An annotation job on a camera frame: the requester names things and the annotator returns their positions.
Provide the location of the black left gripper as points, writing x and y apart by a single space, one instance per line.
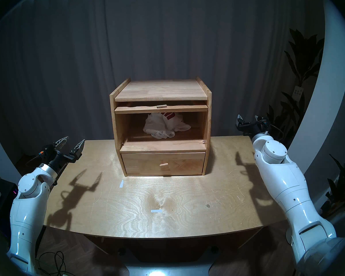
60 161

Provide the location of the black computer case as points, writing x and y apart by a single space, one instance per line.
5 209

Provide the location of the white plant pot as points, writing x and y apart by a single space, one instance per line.
289 238

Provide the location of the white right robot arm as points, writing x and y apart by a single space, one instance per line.
290 189

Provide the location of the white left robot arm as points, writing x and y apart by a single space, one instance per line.
26 219

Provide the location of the wooden drawer with knob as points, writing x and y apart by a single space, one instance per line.
138 163

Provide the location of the grey curtain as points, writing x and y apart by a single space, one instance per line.
74 62

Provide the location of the tall dark leafy plant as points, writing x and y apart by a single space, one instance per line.
302 57

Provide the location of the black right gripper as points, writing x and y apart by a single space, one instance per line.
257 129

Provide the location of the small dark potted plant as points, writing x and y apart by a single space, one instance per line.
343 186

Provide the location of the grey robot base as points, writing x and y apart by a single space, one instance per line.
166 271

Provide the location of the white shirt red print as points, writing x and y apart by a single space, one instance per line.
161 126

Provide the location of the white plant tag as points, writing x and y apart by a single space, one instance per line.
297 93

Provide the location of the wooden flap door with knob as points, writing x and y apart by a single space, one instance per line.
132 109

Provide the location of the wooden cabinet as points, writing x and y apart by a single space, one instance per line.
161 90

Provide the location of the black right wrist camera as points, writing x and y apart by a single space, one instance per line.
266 121

